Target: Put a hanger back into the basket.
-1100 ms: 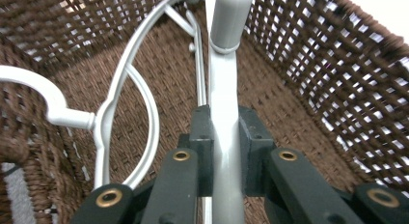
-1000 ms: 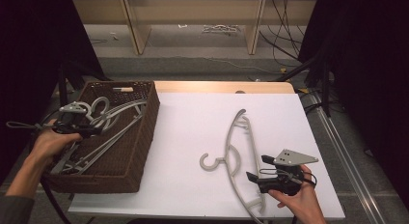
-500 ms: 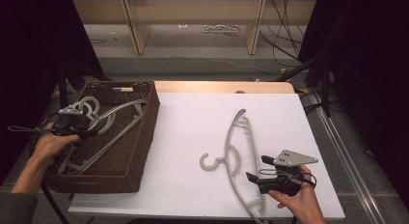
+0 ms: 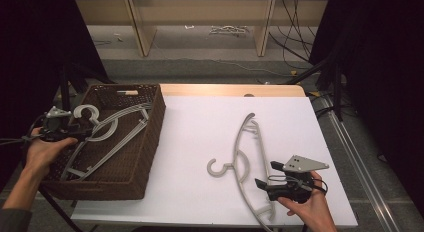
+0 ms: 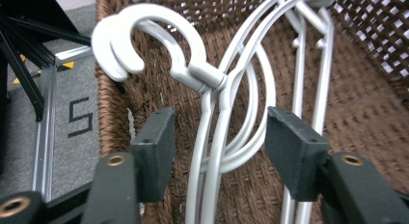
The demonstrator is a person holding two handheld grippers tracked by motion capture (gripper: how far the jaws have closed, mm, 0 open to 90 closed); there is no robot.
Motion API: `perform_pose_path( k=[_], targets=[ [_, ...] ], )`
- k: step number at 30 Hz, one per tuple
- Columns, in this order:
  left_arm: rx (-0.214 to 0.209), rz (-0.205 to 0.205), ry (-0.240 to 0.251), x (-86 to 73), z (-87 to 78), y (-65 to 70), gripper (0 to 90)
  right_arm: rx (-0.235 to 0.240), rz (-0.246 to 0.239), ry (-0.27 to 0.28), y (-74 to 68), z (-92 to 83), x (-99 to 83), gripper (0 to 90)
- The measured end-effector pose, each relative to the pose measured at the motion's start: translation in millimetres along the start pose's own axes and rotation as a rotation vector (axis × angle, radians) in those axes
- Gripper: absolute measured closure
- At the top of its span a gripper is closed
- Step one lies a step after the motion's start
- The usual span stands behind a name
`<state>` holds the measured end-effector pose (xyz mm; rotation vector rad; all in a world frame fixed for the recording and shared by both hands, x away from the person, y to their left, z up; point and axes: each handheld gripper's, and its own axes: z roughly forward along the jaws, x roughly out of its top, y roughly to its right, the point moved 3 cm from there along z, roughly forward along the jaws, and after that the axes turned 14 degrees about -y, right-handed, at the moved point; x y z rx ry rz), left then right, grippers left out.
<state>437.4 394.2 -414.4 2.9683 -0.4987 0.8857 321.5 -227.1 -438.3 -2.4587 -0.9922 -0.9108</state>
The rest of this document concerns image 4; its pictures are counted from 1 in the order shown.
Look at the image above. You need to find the person's right hand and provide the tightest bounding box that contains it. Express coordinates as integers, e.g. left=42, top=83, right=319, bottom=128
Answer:
left=277, top=170, right=336, bottom=228

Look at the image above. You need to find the bundle of black cables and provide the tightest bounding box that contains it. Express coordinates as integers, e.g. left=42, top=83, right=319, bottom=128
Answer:
left=268, top=0, right=318, bottom=71

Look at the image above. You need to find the person's left hand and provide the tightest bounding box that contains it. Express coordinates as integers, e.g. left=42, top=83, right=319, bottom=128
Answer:
left=24, top=126, right=79, bottom=182

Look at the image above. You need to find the white tangled floor item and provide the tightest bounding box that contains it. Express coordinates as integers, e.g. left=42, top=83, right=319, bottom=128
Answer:
left=209, top=24, right=249, bottom=36

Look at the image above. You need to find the white table sheet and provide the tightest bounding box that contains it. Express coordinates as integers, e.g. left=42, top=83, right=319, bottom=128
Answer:
left=70, top=95, right=359, bottom=230

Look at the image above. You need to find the black curtain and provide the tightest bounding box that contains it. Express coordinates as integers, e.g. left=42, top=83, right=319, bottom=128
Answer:
left=309, top=0, right=424, bottom=206
left=0, top=0, right=113, bottom=193

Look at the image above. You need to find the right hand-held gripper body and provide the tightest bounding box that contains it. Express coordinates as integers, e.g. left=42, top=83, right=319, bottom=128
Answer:
left=266, top=154, right=330, bottom=204

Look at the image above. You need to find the brown wicker basket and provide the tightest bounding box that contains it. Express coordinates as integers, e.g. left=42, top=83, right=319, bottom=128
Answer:
left=41, top=83, right=167, bottom=201

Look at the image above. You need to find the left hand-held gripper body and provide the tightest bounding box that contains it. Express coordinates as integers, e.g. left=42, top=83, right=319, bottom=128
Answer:
left=39, top=106, right=81, bottom=143

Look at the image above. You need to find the grey plastic clothes hanger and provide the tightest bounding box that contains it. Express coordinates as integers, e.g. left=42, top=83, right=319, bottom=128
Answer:
left=206, top=112, right=277, bottom=232
left=60, top=103, right=154, bottom=182

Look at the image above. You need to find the light wooden shelf unit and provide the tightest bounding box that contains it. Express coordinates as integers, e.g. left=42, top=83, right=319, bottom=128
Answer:
left=75, top=0, right=329, bottom=58

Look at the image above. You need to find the metal floor rail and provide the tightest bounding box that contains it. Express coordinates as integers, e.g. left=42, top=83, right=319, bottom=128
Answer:
left=319, top=95, right=401, bottom=232

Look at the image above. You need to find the black metal stand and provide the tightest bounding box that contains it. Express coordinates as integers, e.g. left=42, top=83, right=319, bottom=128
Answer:
left=59, top=63, right=116, bottom=125
left=286, top=55, right=344, bottom=121

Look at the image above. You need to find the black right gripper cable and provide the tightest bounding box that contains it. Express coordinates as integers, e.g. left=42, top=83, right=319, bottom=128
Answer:
left=268, top=173, right=329, bottom=196

